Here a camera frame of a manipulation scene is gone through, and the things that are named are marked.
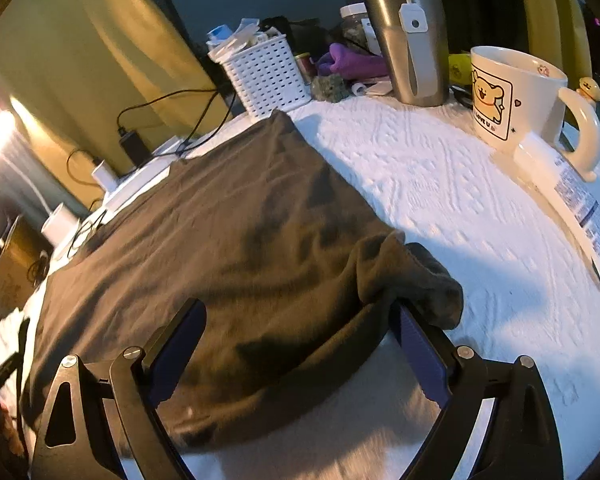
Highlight cardboard box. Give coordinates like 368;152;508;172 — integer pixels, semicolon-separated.
0;215;53;316

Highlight black charger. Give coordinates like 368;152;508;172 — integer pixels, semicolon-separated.
119;130;153;166

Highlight small white roll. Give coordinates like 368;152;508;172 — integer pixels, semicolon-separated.
351;81;392;98

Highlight small yellow duck figure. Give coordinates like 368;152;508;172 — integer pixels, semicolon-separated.
577;76;600;103

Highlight yellow curtain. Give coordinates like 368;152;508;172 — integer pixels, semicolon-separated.
0;0;233;201
512;0;596;81

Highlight small red tin can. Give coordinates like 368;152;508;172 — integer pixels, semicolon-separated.
295;52;315;86

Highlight white charger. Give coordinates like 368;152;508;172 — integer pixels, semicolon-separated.
91;160;118;192

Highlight clear jar white lid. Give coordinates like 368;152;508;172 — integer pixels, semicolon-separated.
340;2;381;56

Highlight black strap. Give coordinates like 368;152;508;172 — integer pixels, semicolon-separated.
16;317;32;361

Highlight white plastic basket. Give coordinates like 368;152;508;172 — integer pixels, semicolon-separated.
220;30;313;120

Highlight white tube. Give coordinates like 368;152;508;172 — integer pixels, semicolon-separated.
512;130;600;293

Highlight white blue packets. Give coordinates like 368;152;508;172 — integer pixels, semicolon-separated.
206;17;281;61

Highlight cream cartoon mug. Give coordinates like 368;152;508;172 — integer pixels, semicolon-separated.
469;46;600;181

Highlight yellow packet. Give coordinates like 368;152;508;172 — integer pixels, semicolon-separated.
447;52;472;83

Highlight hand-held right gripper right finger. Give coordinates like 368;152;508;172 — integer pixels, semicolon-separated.
389;299;566;480

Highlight white pillow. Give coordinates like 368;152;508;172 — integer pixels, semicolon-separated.
0;307;41;411

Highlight person's left forearm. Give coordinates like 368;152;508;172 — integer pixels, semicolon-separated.
0;395;31;476

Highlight white power strip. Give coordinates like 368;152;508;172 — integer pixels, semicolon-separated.
102;135;196;208

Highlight black charger cable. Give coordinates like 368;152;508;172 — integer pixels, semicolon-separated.
116;87;233;153
66;147;111;261

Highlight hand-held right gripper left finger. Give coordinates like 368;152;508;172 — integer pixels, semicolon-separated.
30;297;208;480

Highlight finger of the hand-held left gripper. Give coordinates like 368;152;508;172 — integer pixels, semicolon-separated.
0;351;23;397

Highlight purple cloth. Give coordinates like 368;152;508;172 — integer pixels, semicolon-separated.
316;42;388;81

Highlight grey green lump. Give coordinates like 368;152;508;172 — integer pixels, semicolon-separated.
311;74;352;104

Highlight dark brown t-shirt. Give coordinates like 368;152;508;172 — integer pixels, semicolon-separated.
20;110;465;448

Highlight white textured table cover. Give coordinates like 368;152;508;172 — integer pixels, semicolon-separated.
0;90;600;480

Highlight steel tumbler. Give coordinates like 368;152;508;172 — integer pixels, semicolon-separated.
355;0;451;107

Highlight white desk lamp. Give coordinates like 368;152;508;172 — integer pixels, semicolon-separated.
0;100;81;248

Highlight small black cable bundle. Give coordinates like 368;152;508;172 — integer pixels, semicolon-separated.
27;252;51;283

